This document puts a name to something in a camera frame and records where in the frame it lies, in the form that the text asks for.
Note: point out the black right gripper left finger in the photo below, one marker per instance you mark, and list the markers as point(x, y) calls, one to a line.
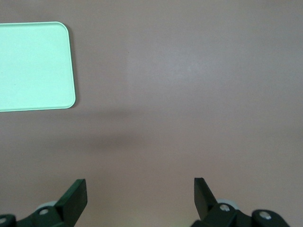
point(68, 205)

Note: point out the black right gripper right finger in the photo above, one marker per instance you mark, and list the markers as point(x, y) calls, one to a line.
point(208, 208)

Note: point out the light green rectangular tray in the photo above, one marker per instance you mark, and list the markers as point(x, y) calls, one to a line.
point(35, 68)

